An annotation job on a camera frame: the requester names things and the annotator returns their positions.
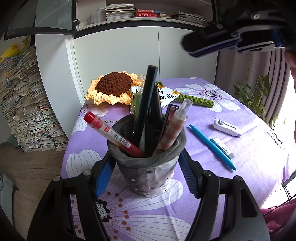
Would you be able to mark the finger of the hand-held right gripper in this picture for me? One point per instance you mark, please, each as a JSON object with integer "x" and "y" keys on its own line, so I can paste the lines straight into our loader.
{"x": 208, "y": 37}
{"x": 249, "y": 45}

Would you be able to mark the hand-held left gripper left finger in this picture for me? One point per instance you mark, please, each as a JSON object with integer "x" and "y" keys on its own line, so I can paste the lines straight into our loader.
{"x": 104, "y": 176}

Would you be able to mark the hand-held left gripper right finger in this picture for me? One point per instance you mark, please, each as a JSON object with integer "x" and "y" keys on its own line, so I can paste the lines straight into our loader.
{"x": 188, "y": 176}

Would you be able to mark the grey fabric pen holder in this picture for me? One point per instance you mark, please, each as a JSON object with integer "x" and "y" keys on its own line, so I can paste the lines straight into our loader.
{"x": 150, "y": 176}

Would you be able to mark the blue pen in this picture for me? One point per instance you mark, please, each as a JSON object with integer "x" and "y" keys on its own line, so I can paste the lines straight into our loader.
{"x": 212, "y": 146}

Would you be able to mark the red gel pen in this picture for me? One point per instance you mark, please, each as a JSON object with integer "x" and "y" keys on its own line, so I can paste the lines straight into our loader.
{"x": 108, "y": 132}

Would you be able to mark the pink checked pen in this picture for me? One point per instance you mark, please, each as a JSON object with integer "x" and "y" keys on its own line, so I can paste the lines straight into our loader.
{"x": 175, "y": 122}

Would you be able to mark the black marker pen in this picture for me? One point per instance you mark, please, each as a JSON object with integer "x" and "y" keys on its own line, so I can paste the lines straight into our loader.
{"x": 156, "y": 102}

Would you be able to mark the dark teal pen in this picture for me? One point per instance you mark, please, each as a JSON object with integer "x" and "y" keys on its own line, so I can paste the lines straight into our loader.
{"x": 145, "y": 99}

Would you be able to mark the person's right hand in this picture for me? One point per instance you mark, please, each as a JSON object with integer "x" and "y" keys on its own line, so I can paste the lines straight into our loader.
{"x": 291, "y": 62}

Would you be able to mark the stack of worn booklets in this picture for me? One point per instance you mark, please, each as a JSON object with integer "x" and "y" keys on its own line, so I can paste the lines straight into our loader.
{"x": 189, "y": 17}

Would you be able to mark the striped purple curtain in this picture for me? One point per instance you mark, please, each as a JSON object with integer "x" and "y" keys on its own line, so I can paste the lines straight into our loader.
{"x": 275, "y": 67}

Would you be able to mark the white eraser with sleeve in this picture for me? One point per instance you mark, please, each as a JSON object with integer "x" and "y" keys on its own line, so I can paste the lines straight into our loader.
{"x": 222, "y": 147}

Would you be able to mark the green potted plant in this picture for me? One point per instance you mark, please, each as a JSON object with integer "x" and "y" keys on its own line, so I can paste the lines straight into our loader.
{"x": 256, "y": 97}

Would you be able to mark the white correction tape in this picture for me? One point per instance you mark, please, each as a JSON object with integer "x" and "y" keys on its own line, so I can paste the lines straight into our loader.
{"x": 224, "y": 126}

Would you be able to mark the green crochet stem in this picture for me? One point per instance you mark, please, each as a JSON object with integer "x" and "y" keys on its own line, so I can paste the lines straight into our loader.
{"x": 198, "y": 100}

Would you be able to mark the red books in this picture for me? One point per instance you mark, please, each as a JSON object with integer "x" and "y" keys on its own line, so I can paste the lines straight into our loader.
{"x": 146, "y": 13}

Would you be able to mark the sunflower print card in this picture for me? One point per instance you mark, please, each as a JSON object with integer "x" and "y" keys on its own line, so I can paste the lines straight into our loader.
{"x": 170, "y": 95}

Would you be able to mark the purple floral tablecloth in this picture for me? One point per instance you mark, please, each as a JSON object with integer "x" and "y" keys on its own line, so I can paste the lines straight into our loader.
{"x": 249, "y": 143}

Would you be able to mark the clear plastic bag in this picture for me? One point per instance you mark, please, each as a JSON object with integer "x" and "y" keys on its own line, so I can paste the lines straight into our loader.
{"x": 137, "y": 102}

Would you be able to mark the white plug adapter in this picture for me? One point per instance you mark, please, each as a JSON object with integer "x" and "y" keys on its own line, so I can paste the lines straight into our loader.
{"x": 134, "y": 89}

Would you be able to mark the stack of pale books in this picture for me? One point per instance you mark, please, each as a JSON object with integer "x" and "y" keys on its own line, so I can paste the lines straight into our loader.
{"x": 120, "y": 11}

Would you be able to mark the crochet sunflower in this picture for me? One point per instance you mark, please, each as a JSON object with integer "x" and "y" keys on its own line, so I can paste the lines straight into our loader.
{"x": 113, "y": 84}

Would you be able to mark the white cabinet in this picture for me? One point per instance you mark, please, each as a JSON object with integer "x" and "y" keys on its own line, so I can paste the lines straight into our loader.
{"x": 115, "y": 51}

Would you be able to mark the pink blanket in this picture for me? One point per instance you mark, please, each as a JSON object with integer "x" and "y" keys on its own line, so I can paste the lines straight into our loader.
{"x": 275, "y": 222}

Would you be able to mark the pale grey box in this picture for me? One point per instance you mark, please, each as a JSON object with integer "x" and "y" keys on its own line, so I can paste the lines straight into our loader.
{"x": 7, "y": 199}

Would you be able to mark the tall pile of books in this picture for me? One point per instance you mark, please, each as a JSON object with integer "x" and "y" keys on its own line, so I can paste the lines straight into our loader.
{"x": 27, "y": 111}

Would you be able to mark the clear plastic container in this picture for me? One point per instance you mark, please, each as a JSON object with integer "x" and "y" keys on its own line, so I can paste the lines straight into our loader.
{"x": 97, "y": 15}

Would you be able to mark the yellow plush toy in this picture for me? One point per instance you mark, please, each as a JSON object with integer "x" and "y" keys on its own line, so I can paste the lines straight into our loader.
{"x": 10, "y": 49}

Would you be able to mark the glass cabinet door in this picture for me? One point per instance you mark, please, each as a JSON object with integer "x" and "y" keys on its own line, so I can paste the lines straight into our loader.
{"x": 39, "y": 16}

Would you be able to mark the black metal frame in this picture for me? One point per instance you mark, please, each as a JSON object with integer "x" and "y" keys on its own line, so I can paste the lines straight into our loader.
{"x": 286, "y": 183}

